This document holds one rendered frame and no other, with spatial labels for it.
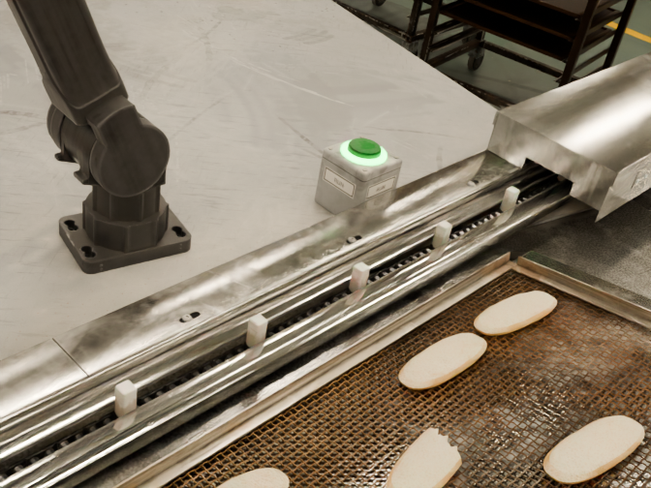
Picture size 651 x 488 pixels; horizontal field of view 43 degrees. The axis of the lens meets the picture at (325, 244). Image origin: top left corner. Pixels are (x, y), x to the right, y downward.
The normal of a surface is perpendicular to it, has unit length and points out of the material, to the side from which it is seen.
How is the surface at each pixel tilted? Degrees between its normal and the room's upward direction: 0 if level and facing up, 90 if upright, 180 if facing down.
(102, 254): 0
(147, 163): 90
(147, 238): 90
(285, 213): 0
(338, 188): 90
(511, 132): 90
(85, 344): 0
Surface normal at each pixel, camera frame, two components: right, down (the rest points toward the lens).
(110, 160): 0.66, 0.52
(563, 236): 0.16, -0.81
